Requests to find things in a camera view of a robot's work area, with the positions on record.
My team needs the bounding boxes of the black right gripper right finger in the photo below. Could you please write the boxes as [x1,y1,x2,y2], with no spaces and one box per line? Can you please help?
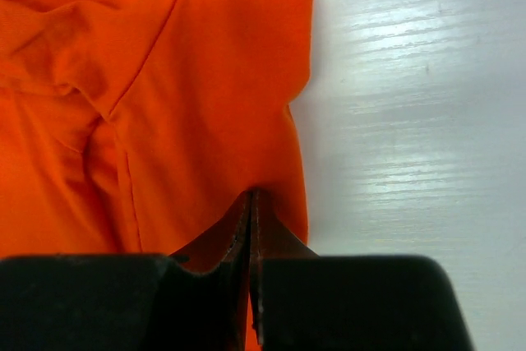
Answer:
[250,191,473,350]

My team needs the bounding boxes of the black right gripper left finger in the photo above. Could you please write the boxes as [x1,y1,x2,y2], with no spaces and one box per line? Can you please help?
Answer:
[1,192,251,350]

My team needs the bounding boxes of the orange t shirt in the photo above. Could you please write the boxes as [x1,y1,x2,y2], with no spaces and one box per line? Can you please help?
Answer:
[0,0,321,278]

